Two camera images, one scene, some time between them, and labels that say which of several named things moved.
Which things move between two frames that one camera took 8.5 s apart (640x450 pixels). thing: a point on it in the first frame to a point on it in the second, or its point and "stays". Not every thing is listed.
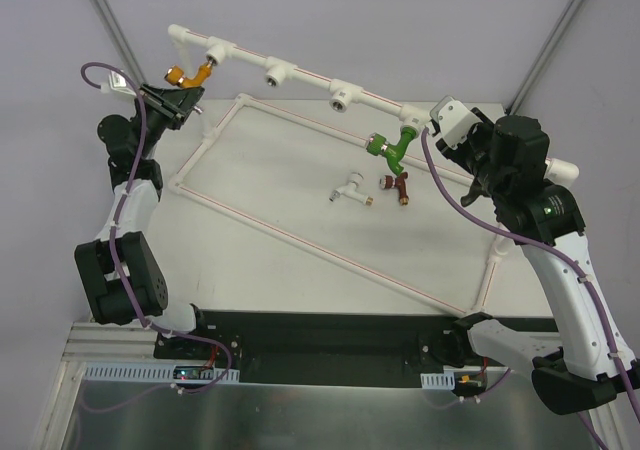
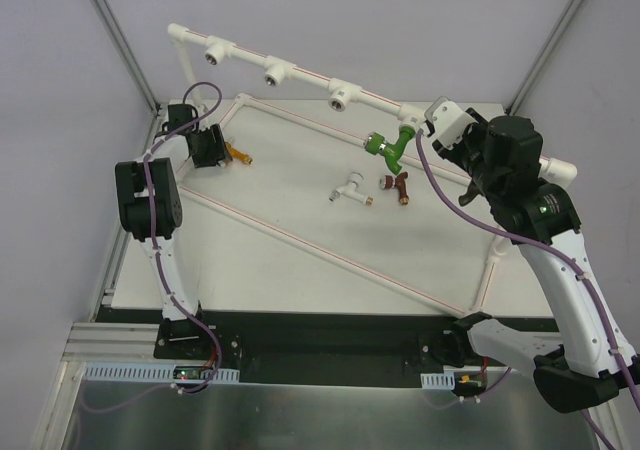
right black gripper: x=476 y=168 stays
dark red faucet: x=389 y=182 stays
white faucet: x=349 y=190 stays
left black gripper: x=163 y=103 to x=211 y=145
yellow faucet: x=176 y=75 to x=235 y=154
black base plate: x=323 y=349 stays
